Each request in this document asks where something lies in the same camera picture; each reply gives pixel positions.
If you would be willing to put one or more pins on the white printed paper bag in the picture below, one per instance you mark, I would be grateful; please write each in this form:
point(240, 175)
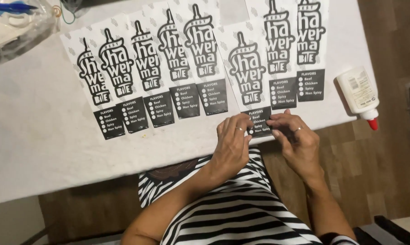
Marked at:
point(247, 68)

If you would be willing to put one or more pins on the clear plastic bag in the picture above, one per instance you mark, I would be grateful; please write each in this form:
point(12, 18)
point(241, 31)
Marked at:
point(17, 34)

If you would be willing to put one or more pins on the blue pen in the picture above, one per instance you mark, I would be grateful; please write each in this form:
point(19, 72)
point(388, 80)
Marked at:
point(7, 7)

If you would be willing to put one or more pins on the dark brown embroidered cloth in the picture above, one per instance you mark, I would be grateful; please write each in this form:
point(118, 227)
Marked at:
point(172, 170)

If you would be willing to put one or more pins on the green rubber band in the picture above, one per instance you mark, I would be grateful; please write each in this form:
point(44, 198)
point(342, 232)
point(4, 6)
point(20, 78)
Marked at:
point(64, 18)

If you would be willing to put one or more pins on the person's left hand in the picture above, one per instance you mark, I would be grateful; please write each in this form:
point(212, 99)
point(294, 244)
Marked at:
point(230, 149)

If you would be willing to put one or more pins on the person's right hand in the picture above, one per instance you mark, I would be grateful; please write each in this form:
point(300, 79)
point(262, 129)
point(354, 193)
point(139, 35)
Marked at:
point(302, 149)

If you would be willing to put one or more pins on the row of printed paper bags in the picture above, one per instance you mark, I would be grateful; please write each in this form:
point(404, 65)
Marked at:
point(150, 64)

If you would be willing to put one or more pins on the black white striped shirt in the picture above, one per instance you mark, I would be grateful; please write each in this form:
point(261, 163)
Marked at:
point(239, 211)

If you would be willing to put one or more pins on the white table cover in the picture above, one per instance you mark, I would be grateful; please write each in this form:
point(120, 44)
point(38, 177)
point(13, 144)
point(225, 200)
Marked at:
point(38, 136)

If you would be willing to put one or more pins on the white glue bottle red cap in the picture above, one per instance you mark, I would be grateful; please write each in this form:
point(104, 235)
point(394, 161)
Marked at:
point(358, 90)

